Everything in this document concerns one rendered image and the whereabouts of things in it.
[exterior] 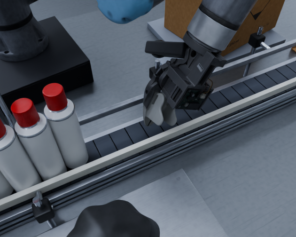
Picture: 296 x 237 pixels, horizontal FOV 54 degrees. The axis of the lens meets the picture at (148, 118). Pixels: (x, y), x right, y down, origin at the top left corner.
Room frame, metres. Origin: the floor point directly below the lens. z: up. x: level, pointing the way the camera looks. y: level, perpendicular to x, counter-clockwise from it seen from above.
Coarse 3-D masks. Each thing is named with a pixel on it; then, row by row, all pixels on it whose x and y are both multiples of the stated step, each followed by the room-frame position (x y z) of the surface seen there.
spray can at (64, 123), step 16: (48, 96) 0.32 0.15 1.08; (64, 96) 0.33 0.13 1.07; (48, 112) 0.32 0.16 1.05; (64, 112) 0.32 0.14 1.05; (64, 128) 0.31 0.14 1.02; (80, 128) 0.34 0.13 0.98; (64, 144) 0.31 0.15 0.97; (80, 144) 0.32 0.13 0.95; (64, 160) 0.31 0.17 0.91; (80, 160) 0.31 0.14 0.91
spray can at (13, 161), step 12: (0, 120) 0.28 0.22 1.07; (0, 132) 0.27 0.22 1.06; (12, 132) 0.28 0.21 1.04; (0, 144) 0.26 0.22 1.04; (12, 144) 0.26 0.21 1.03; (0, 156) 0.25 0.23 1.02; (12, 156) 0.26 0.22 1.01; (24, 156) 0.27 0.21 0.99; (0, 168) 0.25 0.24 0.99; (12, 168) 0.25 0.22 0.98; (24, 168) 0.26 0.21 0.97; (12, 180) 0.25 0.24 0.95; (24, 180) 0.25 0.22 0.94; (36, 180) 0.27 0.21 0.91
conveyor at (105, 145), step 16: (288, 64) 0.65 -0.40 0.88; (256, 80) 0.58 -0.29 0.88; (272, 80) 0.58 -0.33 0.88; (224, 96) 0.52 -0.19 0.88; (240, 96) 0.52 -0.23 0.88; (272, 96) 0.52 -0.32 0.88; (176, 112) 0.47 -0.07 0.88; (192, 112) 0.47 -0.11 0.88; (208, 112) 0.47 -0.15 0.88; (128, 128) 0.42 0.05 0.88; (144, 128) 0.42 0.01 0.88; (160, 128) 0.42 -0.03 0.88; (96, 144) 0.37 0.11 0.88; (112, 144) 0.37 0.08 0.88; (128, 144) 0.37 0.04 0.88; (160, 144) 0.37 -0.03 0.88; (48, 192) 0.26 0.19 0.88
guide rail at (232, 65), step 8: (272, 48) 0.61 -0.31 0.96; (280, 48) 0.61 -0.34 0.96; (248, 56) 0.58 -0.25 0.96; (256, 56) 0.58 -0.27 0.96; (264, 56) 0.59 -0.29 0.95; (232, 64) 0.55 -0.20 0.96; (240, 64) 0.56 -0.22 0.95; (216, 72) 0.52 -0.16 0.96; (136, 96) 0.44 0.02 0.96; (120, 104) 0.42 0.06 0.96; (128, 104) 0.42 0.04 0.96; (136, 104) 0.43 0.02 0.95; (96, 112) 0.39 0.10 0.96; (104, 112) 0.39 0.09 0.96; (112, 112) 0.40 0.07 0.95; (80, 120) 0.37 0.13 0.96; (88, 120) 0.38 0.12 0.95
